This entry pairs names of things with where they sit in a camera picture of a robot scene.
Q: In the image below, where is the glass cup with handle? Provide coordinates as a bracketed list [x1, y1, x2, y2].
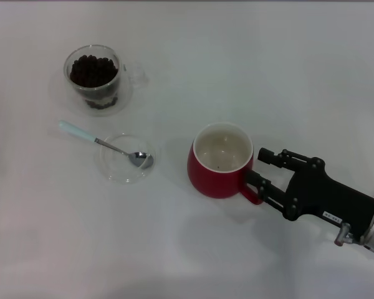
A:
[64, 44, 150, 110]

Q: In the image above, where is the red mug white inside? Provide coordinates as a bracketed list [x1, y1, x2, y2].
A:
[186, 122, 266, 206]

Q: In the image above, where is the silver cable connector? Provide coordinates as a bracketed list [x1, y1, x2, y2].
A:
[333, 223, 362, 247]

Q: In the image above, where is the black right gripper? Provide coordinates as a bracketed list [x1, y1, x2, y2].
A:
[246, 148, 374, 234]

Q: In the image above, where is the small clear glass dish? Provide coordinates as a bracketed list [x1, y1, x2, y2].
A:
[99, 133, 158, 186]

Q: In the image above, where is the blue handled metal spoon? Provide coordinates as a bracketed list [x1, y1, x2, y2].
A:
[57, 120, 155, 170]

